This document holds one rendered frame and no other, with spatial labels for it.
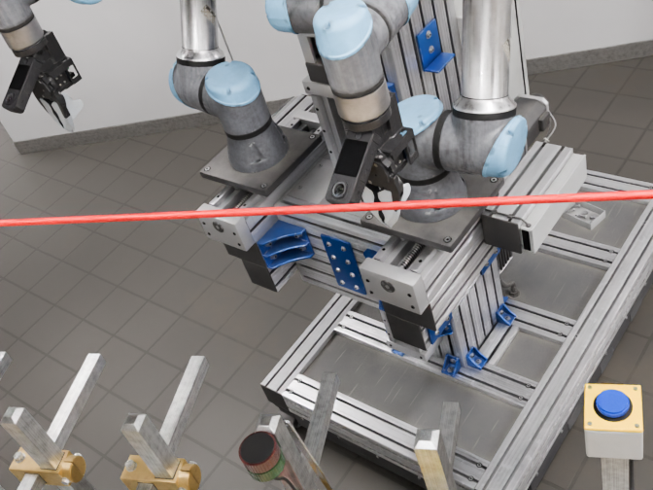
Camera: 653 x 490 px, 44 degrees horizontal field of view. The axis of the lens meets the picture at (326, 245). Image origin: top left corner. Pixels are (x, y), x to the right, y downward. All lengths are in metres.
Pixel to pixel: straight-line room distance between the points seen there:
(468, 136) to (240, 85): 0.59
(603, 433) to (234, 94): 1.12
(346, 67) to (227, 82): 0.82
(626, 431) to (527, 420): 1.23
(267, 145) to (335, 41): 0.89
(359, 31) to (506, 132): 0.51
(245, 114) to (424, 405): 1.02
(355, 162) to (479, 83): 0.42
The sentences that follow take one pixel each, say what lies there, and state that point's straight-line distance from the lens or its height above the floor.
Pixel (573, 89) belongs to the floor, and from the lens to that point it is 3.80.
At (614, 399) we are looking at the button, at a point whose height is 1.23.
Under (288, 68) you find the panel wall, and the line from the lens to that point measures 3.96.
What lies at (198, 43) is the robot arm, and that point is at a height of 1.31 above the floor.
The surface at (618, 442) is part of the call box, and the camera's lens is 1.12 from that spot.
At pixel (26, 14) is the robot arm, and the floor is 1.58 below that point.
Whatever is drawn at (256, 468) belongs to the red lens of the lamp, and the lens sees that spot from 1.26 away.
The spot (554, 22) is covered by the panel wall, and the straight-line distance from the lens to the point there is 3.81.
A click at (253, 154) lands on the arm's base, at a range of 1.93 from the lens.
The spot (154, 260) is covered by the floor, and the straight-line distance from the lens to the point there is 3.55.
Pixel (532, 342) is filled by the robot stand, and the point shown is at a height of 0.21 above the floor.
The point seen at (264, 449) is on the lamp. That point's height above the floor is 1.14.
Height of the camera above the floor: 2.14
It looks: 41 degrees down
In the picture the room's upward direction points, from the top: 20 degrees counter-clockwise
